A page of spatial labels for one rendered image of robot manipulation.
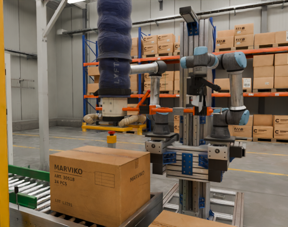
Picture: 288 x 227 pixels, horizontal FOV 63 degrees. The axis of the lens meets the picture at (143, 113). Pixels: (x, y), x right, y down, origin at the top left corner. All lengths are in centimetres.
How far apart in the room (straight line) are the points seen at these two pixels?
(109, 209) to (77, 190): 27
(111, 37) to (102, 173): 84
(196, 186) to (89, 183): 96
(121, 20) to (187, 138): 111
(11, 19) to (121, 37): 1104
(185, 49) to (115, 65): 85
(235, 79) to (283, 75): 686
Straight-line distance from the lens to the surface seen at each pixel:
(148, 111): 144
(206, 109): 134
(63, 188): 177
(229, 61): 180
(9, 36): 1223
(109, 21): 159
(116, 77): 153
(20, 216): 192
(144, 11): 1144
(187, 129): 208
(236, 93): 183
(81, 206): 170
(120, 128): 144
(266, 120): 906
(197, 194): 219
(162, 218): 172
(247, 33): 881
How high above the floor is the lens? 132
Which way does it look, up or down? 3 degrees down
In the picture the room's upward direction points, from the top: straight up
